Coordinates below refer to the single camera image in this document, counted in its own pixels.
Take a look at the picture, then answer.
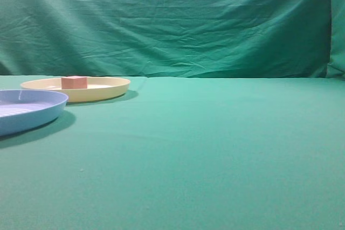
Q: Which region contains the green table cloth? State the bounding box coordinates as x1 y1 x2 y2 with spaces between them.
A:
1 78 344 229

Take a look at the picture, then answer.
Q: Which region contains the blue plastic plate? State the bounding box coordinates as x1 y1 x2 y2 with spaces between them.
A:
1 89 68 136

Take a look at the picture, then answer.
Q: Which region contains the red cube block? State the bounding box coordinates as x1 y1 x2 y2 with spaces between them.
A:
61 76 88 89

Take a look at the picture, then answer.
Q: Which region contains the green backdrop cloth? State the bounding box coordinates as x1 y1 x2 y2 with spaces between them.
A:
1 0 344 78

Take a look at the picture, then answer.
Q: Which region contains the yellow plastic plate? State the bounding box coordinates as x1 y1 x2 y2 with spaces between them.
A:
20 76 130 103

